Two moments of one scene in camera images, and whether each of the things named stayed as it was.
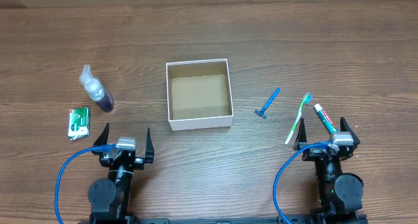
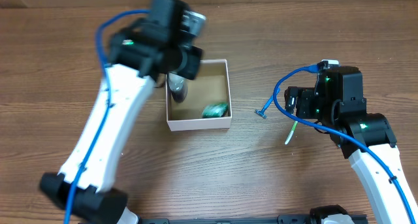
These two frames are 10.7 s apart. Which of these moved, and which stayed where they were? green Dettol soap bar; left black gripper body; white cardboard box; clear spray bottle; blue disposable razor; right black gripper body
Moved: right black gripper body; green Dettol soap bar; clear spray bottle; left black gripper body
Stayed: blue disposable razor; white cardboard box
